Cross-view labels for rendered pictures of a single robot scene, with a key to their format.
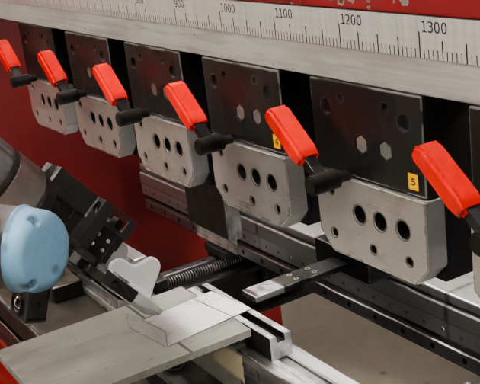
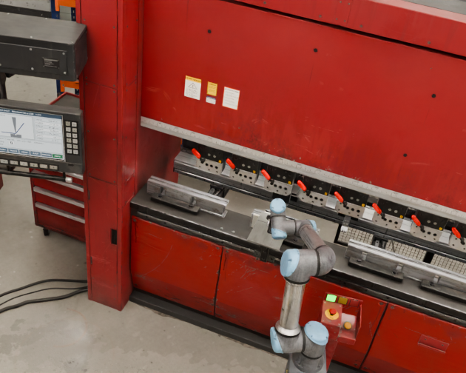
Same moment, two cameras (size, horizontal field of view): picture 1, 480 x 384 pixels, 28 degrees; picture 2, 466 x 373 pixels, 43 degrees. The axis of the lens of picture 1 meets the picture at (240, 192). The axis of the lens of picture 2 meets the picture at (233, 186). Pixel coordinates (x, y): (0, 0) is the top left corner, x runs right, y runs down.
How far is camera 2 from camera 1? 2.65 m
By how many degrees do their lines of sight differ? 44
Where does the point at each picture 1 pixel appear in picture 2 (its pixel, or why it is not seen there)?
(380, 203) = (353, 206)
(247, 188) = (311, 199)
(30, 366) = (260, 240)
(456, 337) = (313, 210)
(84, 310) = (208, 216)
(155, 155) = (272, 188)
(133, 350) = not seen: hidden behind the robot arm
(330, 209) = (339, 206)
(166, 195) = (190, 169)
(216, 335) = not seen: hidden behind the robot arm
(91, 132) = (237, 177)
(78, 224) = not seen: hidden behind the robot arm
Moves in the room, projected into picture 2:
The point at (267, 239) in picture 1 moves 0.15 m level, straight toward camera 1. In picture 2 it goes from (245, 186) to (261, 200)
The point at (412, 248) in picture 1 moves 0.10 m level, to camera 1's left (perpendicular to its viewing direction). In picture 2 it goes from (359, 213) to (347, 220)
